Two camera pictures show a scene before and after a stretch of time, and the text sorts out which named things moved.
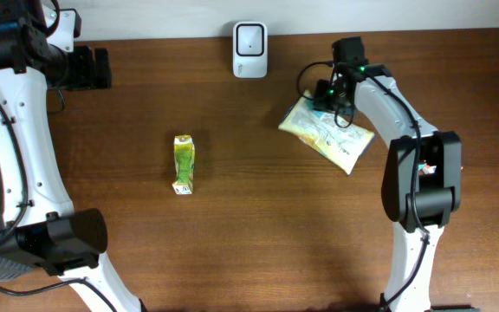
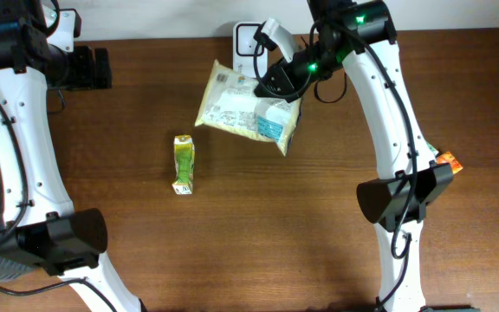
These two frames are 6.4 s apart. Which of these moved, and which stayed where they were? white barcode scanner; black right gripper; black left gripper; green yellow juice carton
Moved: black right gripper
Stayed: black left gripper; green yellow juice carton; white barcode scanner
